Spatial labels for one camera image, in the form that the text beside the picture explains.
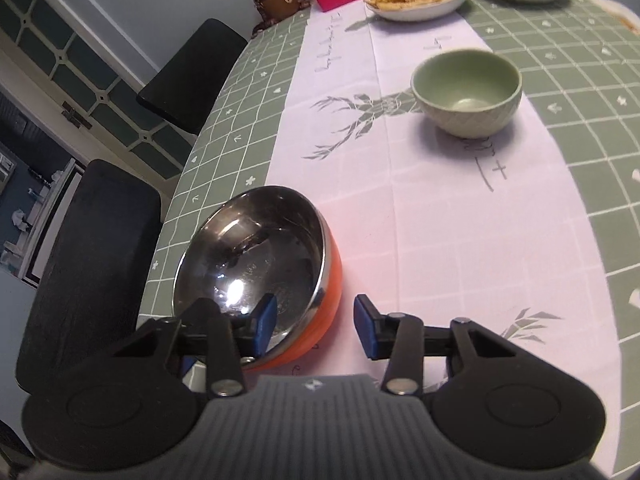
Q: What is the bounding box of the orange steel bowl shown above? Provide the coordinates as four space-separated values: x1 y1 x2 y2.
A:
172 185 343 370

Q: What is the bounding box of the green ceramic bowl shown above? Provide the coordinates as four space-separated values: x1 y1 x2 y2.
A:
410 49 523 139

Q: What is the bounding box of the near black chair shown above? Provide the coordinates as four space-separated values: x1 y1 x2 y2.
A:
15 159 162 393

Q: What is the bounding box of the black chair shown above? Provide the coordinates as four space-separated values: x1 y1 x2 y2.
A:
136 18 247 134
15 159 162 393

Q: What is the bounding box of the white deer table runner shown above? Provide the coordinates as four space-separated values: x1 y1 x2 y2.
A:
184 0 618 474

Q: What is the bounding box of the far black chair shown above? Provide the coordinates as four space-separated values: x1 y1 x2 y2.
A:
136 18 247 134

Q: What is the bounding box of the glass panel door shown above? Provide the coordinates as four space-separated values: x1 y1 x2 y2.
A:
1 0 192 185

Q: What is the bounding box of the green checked tablecloth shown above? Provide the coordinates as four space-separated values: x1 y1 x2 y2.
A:
140 0 639 479

